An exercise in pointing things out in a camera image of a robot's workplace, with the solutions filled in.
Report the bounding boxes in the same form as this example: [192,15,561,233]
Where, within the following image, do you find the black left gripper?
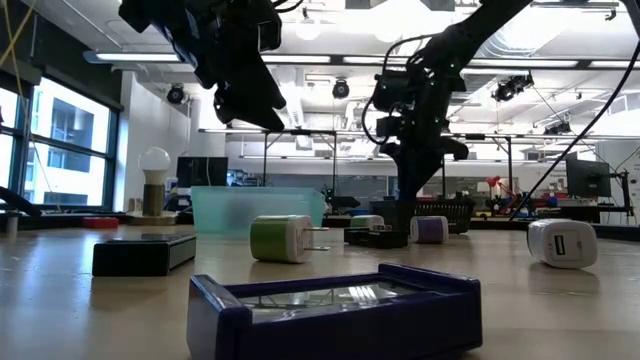
[197,0,287,132]

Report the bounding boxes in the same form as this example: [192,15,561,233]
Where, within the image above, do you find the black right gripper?
[372,62,470,202]

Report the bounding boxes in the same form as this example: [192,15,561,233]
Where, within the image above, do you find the red rectangular block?
[82,216,120,230]

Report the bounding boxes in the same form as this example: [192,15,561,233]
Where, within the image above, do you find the black monitor on arm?
[565,157,636,217]

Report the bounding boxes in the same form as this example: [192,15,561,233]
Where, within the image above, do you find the purple white cube charger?
[409,215,450,245]

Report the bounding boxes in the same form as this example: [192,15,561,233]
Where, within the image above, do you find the black mesh basket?
[369,197,477,235]

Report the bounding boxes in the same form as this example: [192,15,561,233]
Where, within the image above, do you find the green white cube charger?
[249,214,331,265]
[349,214,386,230]

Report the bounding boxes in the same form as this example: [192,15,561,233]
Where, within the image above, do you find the black display meter module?
[343,224,410,250]

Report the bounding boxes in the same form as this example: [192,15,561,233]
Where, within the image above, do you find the small red machine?
[485,174,521,211]

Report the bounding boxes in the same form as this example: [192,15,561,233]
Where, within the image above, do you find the black computer monitor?
[175,156,230,196]

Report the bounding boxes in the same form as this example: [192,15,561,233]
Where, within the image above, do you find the green translucent plastic tray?
[190,185,328,236]

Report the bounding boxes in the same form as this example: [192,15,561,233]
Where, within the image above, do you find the white light bulb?
[127,146,179,227]

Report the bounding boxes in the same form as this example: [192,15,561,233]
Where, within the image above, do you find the long ceiling light bar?
[83,49,640,71]

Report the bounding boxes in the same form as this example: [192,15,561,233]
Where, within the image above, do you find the dark violet display module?
[185,263,484,360]

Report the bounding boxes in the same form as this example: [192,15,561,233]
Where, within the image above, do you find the large glass window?
[0,74,121,211]

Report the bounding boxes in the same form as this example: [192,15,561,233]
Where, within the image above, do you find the black metal rig frame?
[198,128,516,201]

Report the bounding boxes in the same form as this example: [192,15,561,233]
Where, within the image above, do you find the white ring light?
[293,14,322,42]

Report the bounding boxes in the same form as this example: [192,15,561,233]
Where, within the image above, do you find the black ceiling camera cluster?
[490,72,535,104]

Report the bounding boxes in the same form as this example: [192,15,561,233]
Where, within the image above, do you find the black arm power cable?
[509,44,640,221]

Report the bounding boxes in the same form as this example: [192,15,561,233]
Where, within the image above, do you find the yellow cable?
[0,0,51,201]

